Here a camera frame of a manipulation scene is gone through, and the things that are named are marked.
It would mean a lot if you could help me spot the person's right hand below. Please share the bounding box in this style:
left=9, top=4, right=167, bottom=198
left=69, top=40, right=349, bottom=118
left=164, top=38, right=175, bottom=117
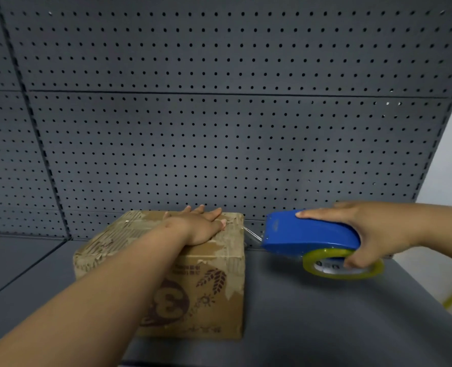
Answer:
left=295, top=201, right=427, bottom=269

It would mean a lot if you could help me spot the person's left hand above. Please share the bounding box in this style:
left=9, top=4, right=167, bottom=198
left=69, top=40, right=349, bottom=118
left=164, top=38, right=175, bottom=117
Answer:
left=164, top=204, right=227, bottom=247

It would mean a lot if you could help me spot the blue tape dispenser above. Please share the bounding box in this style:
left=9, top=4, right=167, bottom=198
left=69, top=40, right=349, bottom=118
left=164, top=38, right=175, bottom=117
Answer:
left=261, top=210, right=361, bottom=261

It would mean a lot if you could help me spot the brown cardboard box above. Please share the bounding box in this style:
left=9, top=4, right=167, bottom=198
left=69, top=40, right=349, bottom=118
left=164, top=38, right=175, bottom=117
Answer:
left=73, top=210, right=246, bottom=340

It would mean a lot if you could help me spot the person's left forearm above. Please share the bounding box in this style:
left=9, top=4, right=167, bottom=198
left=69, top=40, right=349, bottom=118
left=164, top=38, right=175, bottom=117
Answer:
left=0, top=219, right=191, bottom=367

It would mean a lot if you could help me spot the person's right forearm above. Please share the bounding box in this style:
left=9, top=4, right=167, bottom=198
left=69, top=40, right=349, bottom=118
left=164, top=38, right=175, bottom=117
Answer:
left=417, top=203, right=452, bottom=249

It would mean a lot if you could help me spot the clear packing tape roll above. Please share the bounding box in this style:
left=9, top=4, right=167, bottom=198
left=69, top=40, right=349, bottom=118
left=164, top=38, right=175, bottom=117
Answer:
left=302, top=247, right=385, bottom=281

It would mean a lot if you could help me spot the clear tape strip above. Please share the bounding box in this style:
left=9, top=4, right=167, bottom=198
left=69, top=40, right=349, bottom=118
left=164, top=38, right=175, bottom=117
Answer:
left=243, top=225, right=265, bottom=245

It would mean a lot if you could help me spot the grey pegboard shelf panel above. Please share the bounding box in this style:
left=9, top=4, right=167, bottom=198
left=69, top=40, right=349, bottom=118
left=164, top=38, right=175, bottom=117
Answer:
left=0, top=0, right=452, bottom=260

